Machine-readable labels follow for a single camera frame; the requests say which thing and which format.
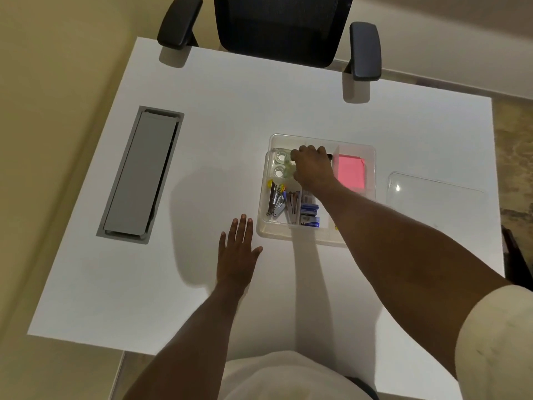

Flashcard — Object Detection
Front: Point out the person's right hand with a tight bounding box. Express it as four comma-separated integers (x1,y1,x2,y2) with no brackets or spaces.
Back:
290,144,340,196

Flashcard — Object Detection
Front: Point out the person's left hand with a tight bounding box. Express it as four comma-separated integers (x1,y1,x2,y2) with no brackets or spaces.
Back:
217,214,264,288

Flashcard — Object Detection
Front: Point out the clear plastic organizer box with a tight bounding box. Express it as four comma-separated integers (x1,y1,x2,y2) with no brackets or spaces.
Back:
256,133,378,247

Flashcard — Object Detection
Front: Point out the clear plastic lid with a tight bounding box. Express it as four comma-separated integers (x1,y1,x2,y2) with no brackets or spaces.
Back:
386,171,490,246

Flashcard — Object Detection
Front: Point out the person's left forearm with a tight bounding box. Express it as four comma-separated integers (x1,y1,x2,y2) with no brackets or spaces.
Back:
123,283,250,400

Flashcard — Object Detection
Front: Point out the person's right forearm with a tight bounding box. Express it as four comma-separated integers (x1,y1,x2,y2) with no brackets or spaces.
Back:
310,181,513,384

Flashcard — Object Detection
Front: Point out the person's cream shirt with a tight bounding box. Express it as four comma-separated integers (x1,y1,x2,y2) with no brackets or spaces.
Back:
220,285,533,400

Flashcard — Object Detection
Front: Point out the pink sticky note pad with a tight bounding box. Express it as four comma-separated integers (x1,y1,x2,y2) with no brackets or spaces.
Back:
333,153,368,192

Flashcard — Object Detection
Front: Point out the bundle of silver metal tools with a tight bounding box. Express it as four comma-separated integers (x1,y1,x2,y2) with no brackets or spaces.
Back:
266,183,303,226

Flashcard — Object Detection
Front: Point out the black mesh office chair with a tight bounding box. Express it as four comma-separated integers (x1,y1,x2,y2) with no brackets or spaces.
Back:
157,0,382,83

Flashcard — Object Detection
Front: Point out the black swivel chair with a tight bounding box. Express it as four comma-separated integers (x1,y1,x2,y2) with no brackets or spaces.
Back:
501,224,533,284

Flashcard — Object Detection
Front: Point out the gray desk cable cover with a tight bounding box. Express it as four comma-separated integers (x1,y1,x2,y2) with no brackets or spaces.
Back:
96,106,185,245

